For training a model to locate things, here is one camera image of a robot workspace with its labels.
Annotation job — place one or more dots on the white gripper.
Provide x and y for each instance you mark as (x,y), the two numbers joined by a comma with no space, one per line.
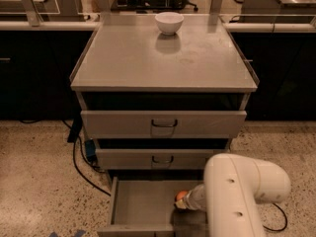
(190,198)

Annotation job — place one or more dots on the orange fruit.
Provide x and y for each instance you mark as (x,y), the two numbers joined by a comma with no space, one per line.
(180,195)

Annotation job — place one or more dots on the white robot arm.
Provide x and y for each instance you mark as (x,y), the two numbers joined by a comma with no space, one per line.
(232,187)

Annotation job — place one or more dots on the bottom steel drawer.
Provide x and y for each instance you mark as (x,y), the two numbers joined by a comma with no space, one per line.
(143,208)

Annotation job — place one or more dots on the steel drawer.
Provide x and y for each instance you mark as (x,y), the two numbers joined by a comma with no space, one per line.
(143,208)
(158,159)
(163,124)

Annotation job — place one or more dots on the middle steel drawer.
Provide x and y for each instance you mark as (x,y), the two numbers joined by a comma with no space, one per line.
(158,159)

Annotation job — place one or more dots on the steel drawer cabinet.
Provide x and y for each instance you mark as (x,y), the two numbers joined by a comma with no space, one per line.
(131,66)

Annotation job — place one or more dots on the top steel drawer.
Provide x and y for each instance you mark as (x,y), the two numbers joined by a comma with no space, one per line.
(163,124)

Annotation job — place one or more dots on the blue power box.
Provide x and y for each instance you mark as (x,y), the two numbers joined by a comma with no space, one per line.
(90,149)

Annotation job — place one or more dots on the white bowl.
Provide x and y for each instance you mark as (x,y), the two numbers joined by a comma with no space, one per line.
(169,23)

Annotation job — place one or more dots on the white counter rail right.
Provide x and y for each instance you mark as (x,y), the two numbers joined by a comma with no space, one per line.
(269,28)

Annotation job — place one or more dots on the metal post right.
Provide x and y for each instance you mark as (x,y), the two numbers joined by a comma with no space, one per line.
(215,6)

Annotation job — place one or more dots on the metal post left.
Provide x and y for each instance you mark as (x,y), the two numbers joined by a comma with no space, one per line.
(33,16)

